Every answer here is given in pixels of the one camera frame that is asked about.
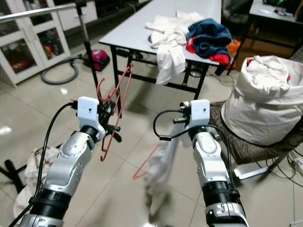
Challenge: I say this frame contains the red plastic hanger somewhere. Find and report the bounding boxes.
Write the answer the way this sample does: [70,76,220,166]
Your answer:
[133,144,164,179]
[97,63,134,162]

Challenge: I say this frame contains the white shirt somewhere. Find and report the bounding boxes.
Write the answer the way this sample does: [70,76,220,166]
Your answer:
[144,123,190,216]
[149,29,187,86]

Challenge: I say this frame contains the white crumpled shirt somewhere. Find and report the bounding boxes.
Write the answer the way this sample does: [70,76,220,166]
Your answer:
[149,29,187,86]

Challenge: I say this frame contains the pink vacuum cleaner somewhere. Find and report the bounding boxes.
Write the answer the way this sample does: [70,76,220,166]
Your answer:
[89,49,110,71]

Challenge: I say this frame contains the red cloth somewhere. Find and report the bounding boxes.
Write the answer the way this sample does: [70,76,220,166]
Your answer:
[186,37,232,66]

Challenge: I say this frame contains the brown checked chair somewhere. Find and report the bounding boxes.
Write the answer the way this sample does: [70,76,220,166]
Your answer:
[208,47,303,180]

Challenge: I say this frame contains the silver clothes rack black legs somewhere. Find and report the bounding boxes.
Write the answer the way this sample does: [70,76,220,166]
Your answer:
[0,2,100,180]

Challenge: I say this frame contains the white laundry bag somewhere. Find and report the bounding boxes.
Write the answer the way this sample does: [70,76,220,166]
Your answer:
[220,55,303,146]

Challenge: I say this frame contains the blue jeans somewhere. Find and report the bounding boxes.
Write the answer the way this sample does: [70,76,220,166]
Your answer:
[186,18,233,58]

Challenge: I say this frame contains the white crumpled clothes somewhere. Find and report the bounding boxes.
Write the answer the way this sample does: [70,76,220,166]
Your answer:
[246,55,292,88]

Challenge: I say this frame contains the white table black legs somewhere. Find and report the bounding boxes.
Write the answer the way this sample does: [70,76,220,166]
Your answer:
[98,0,223,100]

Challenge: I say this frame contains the cream garment with red print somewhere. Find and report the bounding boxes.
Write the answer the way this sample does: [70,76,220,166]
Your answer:
[12,147,45,218]

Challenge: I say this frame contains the white cabinet glass doors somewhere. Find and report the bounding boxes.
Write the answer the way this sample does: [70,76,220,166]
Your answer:
[0,0,99,86]

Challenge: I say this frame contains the grey desk black legs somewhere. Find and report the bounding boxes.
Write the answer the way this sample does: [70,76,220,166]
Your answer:
[246,0,303,48]

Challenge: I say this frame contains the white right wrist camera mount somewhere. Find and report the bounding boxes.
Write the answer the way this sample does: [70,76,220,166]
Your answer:
[189,99,212,130]

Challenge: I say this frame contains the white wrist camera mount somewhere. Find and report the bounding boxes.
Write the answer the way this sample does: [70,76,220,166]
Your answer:
[77,96,106,141]
[189,99,212,130]

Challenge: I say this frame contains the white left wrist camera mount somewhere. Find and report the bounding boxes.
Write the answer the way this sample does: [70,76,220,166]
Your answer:
[77,96,106,141]

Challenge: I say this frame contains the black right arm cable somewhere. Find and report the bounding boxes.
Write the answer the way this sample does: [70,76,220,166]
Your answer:
[153,110,235,190]

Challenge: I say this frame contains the grey vacuum hose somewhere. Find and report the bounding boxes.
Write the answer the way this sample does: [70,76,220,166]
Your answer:
[41,56,93,86]

